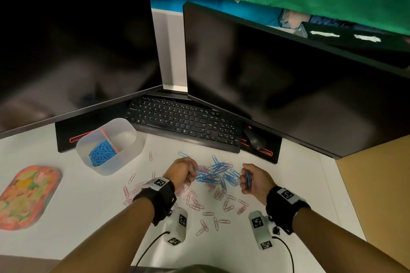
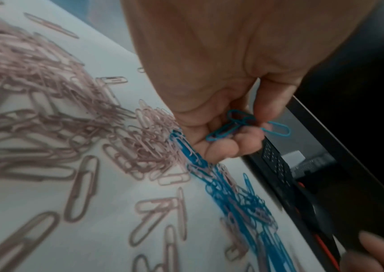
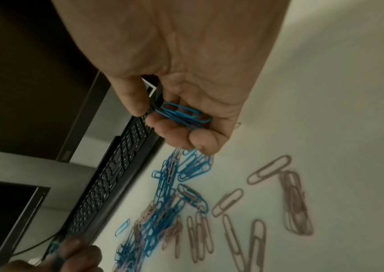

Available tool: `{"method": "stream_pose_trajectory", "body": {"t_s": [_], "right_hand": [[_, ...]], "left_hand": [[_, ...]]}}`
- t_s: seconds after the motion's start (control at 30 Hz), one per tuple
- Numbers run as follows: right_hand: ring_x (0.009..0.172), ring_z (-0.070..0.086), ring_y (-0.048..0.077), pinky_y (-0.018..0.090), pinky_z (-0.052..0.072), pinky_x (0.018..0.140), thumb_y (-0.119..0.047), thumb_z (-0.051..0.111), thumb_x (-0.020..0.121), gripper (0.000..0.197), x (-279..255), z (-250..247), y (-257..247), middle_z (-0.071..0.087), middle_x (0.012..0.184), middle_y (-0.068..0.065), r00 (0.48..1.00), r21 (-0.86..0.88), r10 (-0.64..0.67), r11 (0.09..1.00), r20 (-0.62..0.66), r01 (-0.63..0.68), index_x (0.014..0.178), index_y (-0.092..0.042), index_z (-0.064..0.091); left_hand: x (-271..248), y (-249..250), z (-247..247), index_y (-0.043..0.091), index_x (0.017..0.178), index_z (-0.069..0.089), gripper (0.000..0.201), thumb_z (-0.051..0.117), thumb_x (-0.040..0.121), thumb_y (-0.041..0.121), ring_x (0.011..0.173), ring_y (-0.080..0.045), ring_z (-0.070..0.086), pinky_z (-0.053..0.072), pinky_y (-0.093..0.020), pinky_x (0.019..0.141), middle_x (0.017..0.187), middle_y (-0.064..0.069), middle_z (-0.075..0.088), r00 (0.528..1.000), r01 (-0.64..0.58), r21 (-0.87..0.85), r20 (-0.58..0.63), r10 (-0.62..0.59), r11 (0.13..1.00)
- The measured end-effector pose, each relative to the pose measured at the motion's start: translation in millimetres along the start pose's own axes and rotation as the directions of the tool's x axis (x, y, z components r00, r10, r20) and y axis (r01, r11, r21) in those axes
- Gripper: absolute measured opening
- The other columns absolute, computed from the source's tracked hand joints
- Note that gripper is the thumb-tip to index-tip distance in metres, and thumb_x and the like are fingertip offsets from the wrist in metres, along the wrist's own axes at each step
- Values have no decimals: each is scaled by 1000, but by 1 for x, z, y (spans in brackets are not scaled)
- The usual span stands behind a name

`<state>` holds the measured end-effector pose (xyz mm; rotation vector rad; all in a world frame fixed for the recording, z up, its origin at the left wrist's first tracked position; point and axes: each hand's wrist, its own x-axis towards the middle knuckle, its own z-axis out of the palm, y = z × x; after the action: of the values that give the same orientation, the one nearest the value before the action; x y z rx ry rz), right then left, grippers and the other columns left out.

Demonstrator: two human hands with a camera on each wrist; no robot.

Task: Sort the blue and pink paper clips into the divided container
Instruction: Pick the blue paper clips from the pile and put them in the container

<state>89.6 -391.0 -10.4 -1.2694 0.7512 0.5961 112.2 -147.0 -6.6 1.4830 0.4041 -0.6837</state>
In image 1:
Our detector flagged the black equipment white labels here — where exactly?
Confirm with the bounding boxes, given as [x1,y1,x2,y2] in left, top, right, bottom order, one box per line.
[296,21,410,69]

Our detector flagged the black left camera cable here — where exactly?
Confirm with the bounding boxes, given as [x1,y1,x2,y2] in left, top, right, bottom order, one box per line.
[133,231,170,269]

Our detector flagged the pile of blue pink paperclips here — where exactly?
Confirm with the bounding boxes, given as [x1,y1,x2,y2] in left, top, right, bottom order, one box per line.
[123,151,250,237]

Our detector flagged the heap of sorted blue paperclips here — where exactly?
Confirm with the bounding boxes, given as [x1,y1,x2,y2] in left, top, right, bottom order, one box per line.
[88,140,117,167]

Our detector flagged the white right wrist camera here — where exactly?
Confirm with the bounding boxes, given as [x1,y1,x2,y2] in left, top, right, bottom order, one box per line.
[248,210,275,250]

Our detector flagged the left wristband with marker tags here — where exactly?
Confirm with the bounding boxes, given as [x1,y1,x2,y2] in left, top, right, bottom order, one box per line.
[133,177,177,227]

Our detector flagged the person's right hand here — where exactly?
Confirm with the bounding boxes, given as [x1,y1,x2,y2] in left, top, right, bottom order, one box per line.
[240,163,278,206]

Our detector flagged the blue partition panel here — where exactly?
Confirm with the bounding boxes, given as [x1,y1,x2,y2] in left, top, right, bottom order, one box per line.
[149,0,284,27]

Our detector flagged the person's left hand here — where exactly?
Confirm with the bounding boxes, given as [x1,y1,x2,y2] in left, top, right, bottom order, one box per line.
[162,157,199,192]

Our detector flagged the wristband with marker tags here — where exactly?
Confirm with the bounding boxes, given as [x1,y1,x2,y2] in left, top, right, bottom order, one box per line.
[133,177,177,227]
[266,186,311,235]

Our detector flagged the black camera cable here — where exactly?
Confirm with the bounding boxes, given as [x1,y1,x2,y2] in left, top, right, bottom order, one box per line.
[133,231,170,269]
[272,236,295,273]

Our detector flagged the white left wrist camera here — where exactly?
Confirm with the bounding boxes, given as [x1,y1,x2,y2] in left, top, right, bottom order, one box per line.
[164,207,189,246]

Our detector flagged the black red-trimmed desk mat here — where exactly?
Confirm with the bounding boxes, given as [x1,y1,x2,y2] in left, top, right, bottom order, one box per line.
[55,103,129,154]

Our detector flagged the black keyboard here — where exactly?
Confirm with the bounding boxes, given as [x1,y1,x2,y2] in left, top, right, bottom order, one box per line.
[125,96,243,154]

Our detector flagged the right wristband with marker tags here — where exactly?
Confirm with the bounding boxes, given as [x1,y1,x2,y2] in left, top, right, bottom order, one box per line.
[266,186,311,235]

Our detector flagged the floral orange tin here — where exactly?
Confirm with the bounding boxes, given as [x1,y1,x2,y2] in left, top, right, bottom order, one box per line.
[0,166,62,231]

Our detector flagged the translucent plastic divided container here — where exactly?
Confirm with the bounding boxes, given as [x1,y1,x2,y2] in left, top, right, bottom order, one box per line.
[76,118,147,177]

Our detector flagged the black computer monitor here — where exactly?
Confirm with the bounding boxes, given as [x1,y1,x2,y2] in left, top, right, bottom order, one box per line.
[0,0,164,139]
[183,2,410,159]

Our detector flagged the black right camera cable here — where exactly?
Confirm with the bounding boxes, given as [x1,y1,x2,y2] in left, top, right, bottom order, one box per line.
[272,236,295,273]

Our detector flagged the person's left forearm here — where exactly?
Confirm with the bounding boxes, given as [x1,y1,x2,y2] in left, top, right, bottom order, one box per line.
[50,197,156,273]

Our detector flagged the black computer mouse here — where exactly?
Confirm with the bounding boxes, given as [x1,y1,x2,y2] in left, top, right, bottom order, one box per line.
[243,125,267,151]

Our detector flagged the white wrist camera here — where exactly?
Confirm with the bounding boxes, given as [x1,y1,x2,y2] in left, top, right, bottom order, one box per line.
[248,210,275,250]
[164,207,189,246]

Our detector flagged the person's right forearm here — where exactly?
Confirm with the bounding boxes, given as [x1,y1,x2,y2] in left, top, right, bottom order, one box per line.
[293,207,410,273]

